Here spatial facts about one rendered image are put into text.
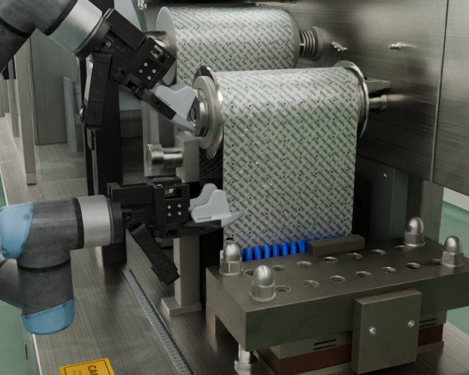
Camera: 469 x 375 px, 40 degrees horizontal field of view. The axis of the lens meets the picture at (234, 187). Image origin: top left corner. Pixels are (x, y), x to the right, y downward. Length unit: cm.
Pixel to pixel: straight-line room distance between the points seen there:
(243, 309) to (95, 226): 24
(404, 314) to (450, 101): 33
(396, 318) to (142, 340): 40
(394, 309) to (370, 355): 7
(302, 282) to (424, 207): 51
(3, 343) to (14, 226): 214
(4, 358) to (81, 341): 186
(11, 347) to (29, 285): 205
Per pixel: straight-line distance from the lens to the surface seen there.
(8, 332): 314
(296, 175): 106
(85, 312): 118
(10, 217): 94
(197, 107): 101
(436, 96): 107
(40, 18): 94
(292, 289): 94
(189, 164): 106
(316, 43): 137
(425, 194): 139
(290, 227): 108
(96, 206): 95
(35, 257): 95
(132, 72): 96
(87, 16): 94
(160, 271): 100
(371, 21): 122
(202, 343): 106
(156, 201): 95
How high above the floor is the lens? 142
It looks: 16 degrees down
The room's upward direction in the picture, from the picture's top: straight up
